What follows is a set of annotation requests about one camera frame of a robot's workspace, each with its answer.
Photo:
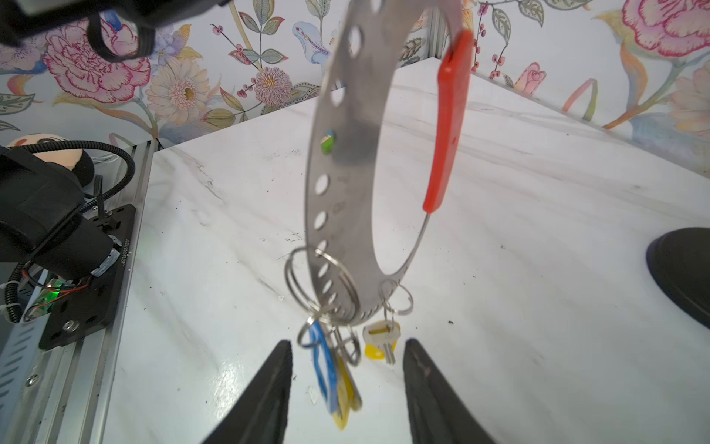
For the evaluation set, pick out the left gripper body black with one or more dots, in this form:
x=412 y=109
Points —
x=21 y=19

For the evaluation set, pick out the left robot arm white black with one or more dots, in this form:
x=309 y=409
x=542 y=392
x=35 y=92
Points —
x=99 y=52

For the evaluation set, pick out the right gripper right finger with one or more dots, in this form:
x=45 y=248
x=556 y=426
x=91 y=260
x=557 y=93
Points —
x=436 y=412

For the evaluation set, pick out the silver key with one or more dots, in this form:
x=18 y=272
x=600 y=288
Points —
x=388 y=347

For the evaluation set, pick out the metal keyring with red handle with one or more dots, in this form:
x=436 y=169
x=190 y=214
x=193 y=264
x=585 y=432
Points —
x=349 y=285

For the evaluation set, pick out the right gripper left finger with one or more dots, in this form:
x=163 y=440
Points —
x=261 y=413

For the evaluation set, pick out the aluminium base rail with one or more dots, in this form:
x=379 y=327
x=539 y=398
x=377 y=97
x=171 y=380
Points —
x=60 y=335

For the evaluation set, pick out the black microphone stand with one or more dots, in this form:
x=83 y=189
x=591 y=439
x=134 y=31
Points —
x=679 y=263

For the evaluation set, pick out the cartoon face plush toy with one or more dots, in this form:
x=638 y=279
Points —
x=76 y=160

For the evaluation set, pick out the blue key tag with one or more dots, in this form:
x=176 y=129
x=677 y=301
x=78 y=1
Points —
x=324 y=367

